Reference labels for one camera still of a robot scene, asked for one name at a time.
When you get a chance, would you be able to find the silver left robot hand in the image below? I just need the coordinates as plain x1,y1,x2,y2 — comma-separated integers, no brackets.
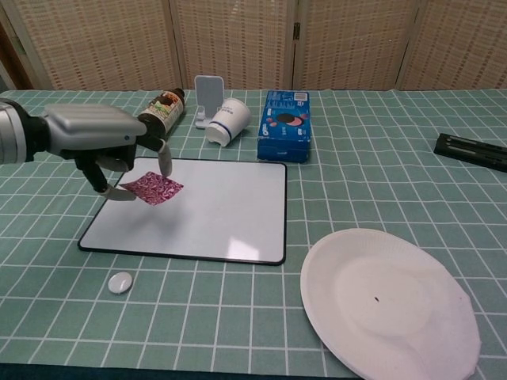
40,103,173,202

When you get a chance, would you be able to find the red patterned cloth square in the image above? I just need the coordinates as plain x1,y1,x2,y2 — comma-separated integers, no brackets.
119,170,185,207

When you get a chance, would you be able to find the round white magnet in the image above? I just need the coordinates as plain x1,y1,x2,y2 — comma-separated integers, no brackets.
107,271,133,296

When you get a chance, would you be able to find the dark brown sauce bottle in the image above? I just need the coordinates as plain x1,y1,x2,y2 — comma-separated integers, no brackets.
136,88,186,139

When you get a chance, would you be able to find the light blue phone stand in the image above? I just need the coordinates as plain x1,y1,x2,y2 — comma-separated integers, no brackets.
193,74,225,130

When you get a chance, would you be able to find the white paper cup blue rim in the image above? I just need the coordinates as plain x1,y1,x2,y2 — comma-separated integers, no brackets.
204,97,254,148

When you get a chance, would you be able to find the woven folding screen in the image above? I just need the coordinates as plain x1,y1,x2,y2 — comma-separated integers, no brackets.
0,0,507,92

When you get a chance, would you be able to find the blue Oreo cookie box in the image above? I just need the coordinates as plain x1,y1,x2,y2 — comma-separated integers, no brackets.
256,89,312,164

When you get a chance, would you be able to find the green checkered tablecloth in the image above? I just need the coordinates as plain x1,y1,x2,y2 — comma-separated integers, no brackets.
0,87,507,380

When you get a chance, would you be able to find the white paper plate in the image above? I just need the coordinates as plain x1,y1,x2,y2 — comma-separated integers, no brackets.
299,227,482,380

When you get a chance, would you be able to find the black rectangular bar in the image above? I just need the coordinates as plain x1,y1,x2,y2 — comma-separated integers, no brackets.
433,132,507,173

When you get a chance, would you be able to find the white whiteboard with black frame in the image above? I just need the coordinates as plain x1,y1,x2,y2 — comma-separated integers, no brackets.
77,156,288,267

